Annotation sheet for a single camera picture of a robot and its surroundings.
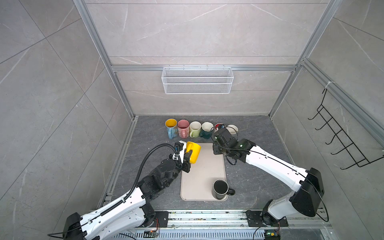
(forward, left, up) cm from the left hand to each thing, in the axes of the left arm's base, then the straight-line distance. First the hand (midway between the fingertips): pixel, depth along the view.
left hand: (189, 147), depth 70 cm
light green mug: (+29, -4, -20) cm, 35 cm away
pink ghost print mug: (+25, +4, -16) cm, 30 cm away
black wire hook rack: (-11, -69, +7) cm, 70 cm away
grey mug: (+26, -30, -21) cm, 45 cm away
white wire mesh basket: (+51, -6, +3) cm, 52 cm away
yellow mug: (0, -3, -3) cm, 5 cm away
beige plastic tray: (-10, -3, -26) cm, 28 cm away
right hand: (+7, -15, -8) cm, 18 cm away
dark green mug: (+22, -11, -17) cm, 30 cm away
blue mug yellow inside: (+30, +13, -18) cm, 37 cm away
